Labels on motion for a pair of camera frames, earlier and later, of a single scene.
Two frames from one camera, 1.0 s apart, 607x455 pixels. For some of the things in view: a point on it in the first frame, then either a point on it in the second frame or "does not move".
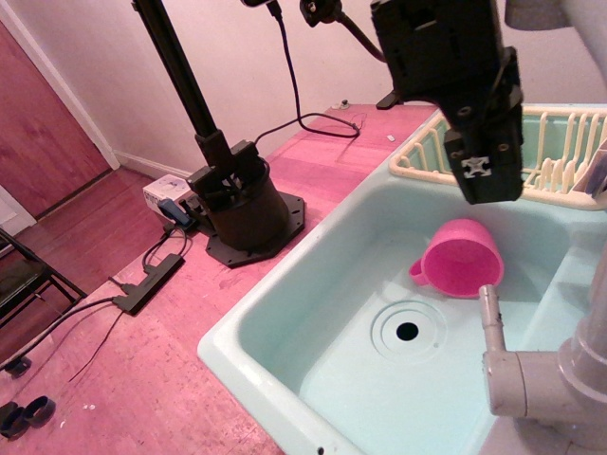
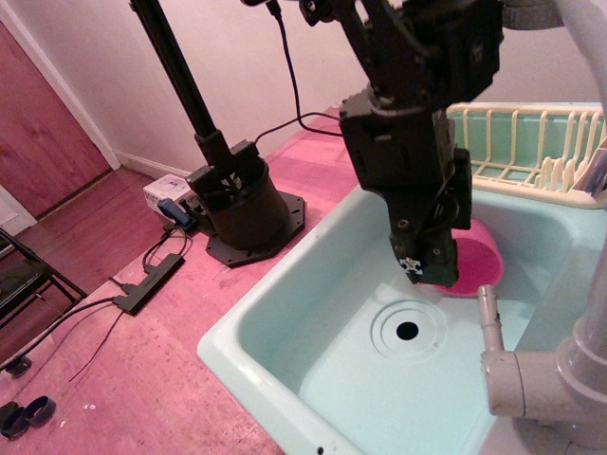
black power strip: x=137 y=296 does not move
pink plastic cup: x=461 y=257 does not move
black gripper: x=451 y=51 to x=410 y=154
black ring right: x=39 y=411 does not move
